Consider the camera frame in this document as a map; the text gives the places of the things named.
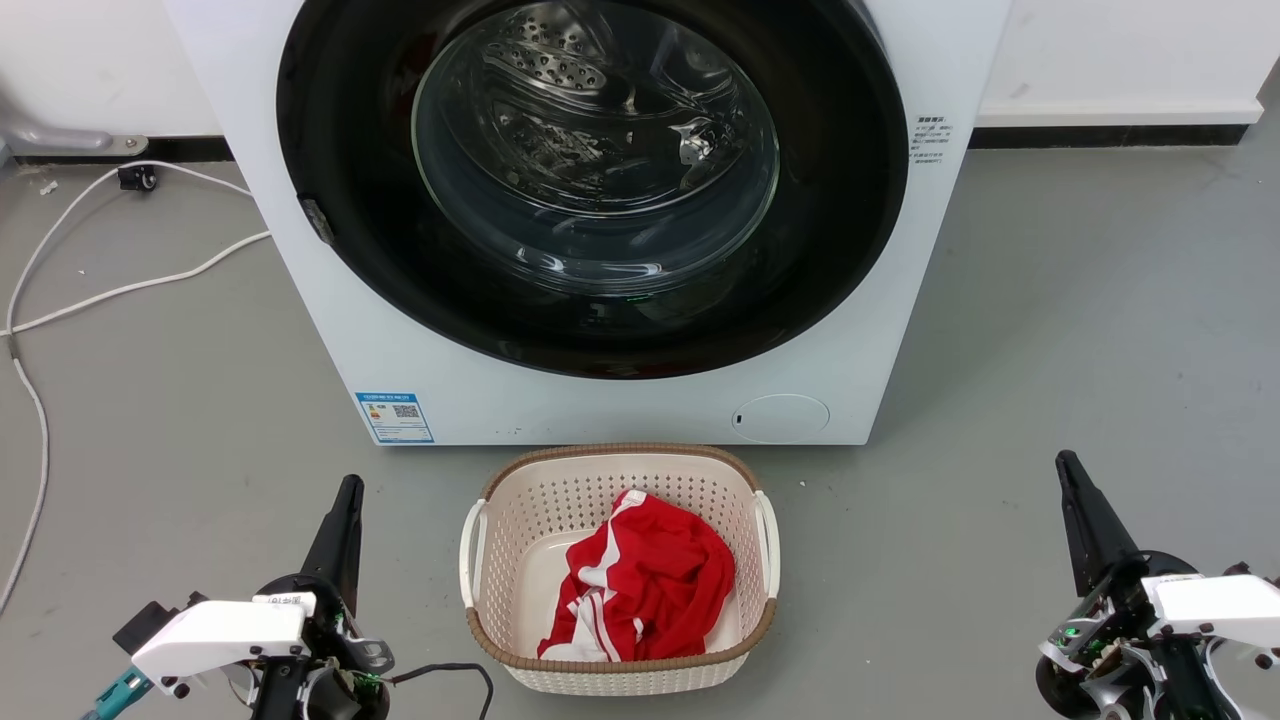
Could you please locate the red and white garment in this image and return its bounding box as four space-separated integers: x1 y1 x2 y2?
537 489 738 664

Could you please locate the black baseboard strip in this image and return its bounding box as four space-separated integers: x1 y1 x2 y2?
968 124 1251 151
10 137 236 166

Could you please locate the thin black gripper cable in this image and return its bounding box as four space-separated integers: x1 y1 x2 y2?
385 661 496 720

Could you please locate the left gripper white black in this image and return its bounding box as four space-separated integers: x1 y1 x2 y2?
130 476 396 720

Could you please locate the black round washer door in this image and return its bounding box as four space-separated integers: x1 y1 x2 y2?
276 0 910 380

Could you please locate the blue energy label sticker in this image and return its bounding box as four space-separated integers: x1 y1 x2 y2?
355 391 436 445

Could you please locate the white text sticker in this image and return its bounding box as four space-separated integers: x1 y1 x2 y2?
910 113 956 167

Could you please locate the white floor cable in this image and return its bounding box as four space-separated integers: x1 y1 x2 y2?
0 231 273 616
4 160 256 336

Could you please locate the round white filter cover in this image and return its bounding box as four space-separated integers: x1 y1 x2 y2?
732 393 832 445

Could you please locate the teal cable connector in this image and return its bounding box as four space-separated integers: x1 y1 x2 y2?
82 668 154 720

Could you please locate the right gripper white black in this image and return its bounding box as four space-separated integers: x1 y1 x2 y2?
1035 451 1280 720

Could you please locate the cream plastic laundry basket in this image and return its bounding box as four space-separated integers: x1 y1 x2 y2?
459 443 781 696

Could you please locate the metal door hinge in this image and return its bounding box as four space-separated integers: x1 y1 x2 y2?
300 197 337 247

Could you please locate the grey metal pipe bracket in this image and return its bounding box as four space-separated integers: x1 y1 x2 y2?
0 95 149 158

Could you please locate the white front-load washing machine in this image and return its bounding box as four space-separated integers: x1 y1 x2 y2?
163 0 1011 447

